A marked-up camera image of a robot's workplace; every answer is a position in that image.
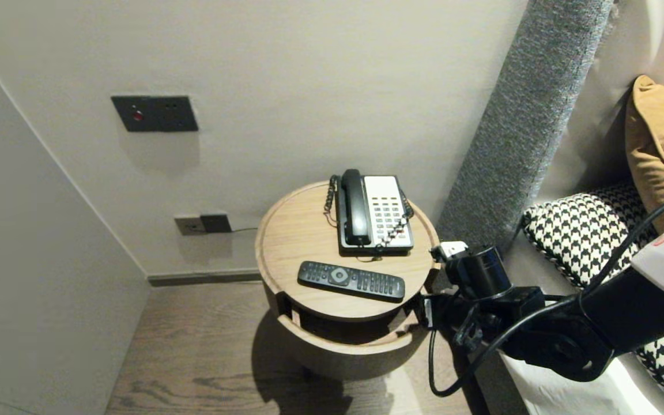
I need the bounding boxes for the black plug adapter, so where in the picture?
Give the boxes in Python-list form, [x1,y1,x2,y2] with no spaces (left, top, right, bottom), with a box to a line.
[201,213,233,233]

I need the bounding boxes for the white bed sheet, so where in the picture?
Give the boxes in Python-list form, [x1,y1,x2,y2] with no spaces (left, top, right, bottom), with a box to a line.
[496,228,664,415]

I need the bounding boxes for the black white houndstooth pillow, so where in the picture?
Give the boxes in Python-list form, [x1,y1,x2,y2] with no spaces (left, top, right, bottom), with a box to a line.
[521,183,664,413]

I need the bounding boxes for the black wall switch panel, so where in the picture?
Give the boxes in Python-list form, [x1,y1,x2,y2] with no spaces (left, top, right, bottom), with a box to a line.
[111,95,199,133]

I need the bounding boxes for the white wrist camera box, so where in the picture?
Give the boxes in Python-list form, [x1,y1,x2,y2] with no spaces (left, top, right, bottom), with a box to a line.
[429,240,469,263]

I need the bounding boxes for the grey wall baseboard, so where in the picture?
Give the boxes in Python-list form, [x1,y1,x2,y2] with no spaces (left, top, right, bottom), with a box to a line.
[148,269,265,287]

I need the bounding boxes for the white bed pillow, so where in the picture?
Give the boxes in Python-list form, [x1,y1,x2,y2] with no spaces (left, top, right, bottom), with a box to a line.
[539,0,664,201]

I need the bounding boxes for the round wooden nightstand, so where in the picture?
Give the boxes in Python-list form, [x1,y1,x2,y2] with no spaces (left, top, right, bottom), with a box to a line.
[255,180,442,330]

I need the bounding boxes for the black TV remote control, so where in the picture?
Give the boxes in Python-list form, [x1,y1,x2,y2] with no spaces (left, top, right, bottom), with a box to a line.
[297,261,406,304]

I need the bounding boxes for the black telephone handset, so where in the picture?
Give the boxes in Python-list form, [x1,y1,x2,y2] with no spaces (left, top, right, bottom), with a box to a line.
[340,168,372,247]

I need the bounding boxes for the grey upholstered bed base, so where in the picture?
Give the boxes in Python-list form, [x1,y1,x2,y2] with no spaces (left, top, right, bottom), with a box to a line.
[465,346,526,415]

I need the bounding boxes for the grey upholstered headboard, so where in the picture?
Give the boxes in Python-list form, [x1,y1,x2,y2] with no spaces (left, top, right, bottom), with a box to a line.
[435,0,616,271]

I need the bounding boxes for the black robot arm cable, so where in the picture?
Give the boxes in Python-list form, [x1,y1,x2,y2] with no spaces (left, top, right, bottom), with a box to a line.
[428,187,664,398]

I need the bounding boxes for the black corded desk telephone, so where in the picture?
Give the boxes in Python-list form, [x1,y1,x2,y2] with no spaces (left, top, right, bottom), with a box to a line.
[335,175,415,257]

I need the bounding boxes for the silver wall socket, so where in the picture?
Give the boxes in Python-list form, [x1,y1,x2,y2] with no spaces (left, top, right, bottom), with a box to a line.
[174,216,205,236]

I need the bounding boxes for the curved wooden nightstand drawer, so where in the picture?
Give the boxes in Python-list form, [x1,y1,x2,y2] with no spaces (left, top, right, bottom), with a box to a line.
[276,304,432,381]

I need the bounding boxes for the mustard brown pillow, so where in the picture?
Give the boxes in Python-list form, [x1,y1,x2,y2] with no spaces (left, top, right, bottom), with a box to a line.
[624,74,664,234]

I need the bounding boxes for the black coiled telephone cord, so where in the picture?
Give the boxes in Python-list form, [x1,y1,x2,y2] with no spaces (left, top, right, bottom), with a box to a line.
[323,175,416,263]

